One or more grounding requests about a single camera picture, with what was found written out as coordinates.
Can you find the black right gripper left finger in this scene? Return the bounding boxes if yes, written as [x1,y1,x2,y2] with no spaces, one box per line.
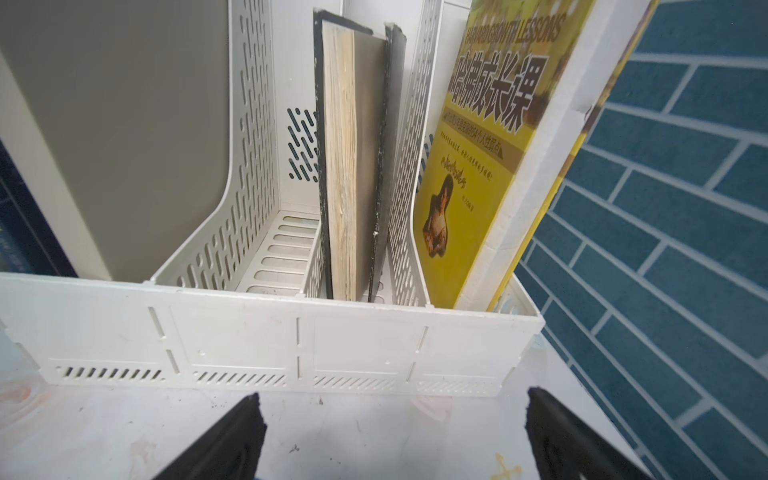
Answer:
[155,393,267,480]

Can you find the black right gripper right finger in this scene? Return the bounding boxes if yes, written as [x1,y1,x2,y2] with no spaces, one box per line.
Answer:
[525,387,649,480]

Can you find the white perforated file organizer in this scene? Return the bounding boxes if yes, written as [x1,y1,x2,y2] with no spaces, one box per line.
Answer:
[1,1,544,397]

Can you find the dark blue book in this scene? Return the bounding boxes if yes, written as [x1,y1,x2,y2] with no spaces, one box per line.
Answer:
[1,144,78,278]

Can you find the grey folder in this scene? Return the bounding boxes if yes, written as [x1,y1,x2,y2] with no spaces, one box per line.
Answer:
[1,1,229,282]

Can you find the yellow cover book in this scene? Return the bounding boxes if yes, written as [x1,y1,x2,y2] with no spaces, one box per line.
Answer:
[413,1,656,310]

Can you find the old black cover book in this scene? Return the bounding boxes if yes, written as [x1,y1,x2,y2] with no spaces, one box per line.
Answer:
[313,9,407,302]

